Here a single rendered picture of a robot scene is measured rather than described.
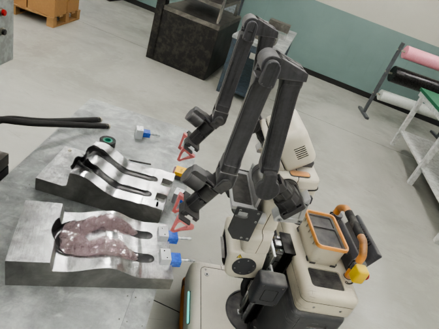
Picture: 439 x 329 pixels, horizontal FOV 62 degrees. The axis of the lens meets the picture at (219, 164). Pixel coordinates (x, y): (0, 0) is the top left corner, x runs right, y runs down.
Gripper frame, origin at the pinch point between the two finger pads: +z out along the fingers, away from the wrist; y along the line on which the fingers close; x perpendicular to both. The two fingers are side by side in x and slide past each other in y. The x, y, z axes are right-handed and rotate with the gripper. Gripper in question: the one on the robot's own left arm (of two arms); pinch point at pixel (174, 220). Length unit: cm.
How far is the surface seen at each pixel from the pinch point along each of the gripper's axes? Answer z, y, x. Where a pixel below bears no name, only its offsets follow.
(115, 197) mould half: 20.2, -19.1, -14.1
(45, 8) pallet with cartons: 156, -459, -135
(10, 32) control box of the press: 19, -75, -83
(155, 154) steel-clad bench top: 22, -69, 1
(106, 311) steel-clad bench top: 24.3, 24.4, -4.5
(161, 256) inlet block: 10.8, 6.6, 4.1
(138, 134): 24, -79, -11
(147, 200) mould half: 13.7, -20.0, -3.4
